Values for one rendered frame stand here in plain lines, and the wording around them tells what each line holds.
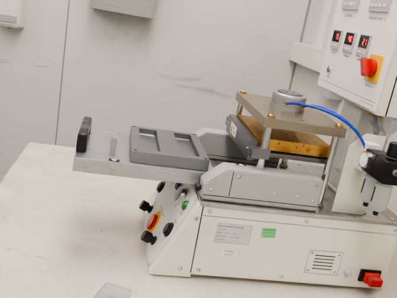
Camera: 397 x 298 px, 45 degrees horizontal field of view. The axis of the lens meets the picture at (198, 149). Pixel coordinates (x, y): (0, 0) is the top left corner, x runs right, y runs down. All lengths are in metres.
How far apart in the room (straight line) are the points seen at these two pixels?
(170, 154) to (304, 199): 0.30
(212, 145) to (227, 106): 1.40
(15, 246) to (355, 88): 0.81
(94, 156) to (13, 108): 1.68
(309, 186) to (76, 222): 0.57
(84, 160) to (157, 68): 1.59
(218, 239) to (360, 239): 0.31
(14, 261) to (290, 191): 0.58
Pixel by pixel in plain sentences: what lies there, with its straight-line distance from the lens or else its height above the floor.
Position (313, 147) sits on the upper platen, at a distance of 1.07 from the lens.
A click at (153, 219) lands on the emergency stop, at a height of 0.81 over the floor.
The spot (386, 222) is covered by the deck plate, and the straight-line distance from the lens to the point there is 1.13.
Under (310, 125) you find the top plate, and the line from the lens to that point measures 1.02.
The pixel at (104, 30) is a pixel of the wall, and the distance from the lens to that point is 2.53.
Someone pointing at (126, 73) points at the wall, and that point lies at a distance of 2.55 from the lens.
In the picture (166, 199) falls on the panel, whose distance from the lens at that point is 1.17.
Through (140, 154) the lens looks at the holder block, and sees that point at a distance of 1.00.
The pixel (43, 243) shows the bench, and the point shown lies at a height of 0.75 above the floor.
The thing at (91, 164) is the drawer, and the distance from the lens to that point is 1.00.
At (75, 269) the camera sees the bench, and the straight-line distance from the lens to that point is 1.04.
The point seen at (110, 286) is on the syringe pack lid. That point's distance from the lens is 0.96.
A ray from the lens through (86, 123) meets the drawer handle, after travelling 1.09.
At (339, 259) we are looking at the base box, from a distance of 1.13.
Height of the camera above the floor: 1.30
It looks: 16 degrees down
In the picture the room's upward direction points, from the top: 10 degrees clockwise
